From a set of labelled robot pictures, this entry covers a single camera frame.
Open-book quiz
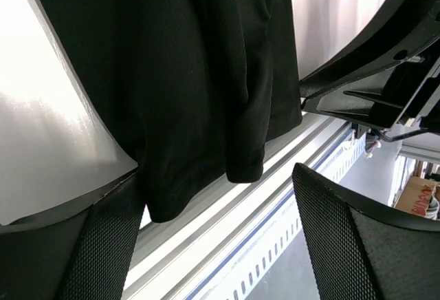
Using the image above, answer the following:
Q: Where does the cardboard box with red print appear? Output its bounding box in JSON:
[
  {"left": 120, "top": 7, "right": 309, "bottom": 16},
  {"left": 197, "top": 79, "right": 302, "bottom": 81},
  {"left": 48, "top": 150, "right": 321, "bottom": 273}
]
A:
[{"left": 394, "top": 176, "right": 439, "bottom": 220}]

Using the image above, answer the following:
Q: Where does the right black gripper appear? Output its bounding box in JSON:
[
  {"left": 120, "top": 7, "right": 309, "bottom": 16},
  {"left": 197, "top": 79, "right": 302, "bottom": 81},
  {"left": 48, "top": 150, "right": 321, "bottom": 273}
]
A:
[{"left": 300, "top": 0, "right": 439, "bottom": 142}]

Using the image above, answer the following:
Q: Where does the white slotted cable duct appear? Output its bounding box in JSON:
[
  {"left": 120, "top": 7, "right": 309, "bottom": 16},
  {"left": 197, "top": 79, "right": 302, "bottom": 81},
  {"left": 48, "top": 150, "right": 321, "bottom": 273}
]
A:
[{"left": 126, "top": 141, "right": 369, "bottom": 300}]

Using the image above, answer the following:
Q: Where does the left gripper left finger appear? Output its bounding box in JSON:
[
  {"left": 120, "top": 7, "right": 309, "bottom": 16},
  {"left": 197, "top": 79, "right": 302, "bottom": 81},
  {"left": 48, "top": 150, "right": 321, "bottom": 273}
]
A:
[{"left": 1, "top": 171, "right": 144, "bottom": 299}]

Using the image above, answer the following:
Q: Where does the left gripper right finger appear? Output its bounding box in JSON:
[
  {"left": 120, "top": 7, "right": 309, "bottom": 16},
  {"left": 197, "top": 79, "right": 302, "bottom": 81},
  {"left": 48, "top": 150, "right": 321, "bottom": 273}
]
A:
[{"left": 291, "top": 163, "right": 439, "bottom": 299}]

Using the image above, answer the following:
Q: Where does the black t shirt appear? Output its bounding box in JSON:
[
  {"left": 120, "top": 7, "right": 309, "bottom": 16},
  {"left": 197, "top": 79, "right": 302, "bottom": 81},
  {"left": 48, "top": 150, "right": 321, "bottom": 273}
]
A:
[{"left": 39, "top": 0, "right": 302, "bottom": 223}]

